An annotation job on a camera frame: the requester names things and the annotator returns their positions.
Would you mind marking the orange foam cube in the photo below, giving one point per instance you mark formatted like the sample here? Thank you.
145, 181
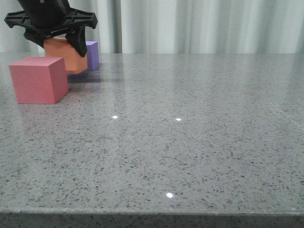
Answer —
59, 47

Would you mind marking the pale green curtain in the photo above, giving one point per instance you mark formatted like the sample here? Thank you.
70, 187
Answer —
196, 26

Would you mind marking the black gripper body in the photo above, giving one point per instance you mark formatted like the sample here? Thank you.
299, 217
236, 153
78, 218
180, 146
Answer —
52, 18

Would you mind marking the purple foam cube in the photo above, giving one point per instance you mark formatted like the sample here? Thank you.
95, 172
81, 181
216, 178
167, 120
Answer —
92, 55

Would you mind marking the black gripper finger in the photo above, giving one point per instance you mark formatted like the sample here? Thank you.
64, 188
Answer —
76, 38
37, 37

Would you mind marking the red foam cube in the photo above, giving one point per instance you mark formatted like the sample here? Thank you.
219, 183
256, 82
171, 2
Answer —
39, 80

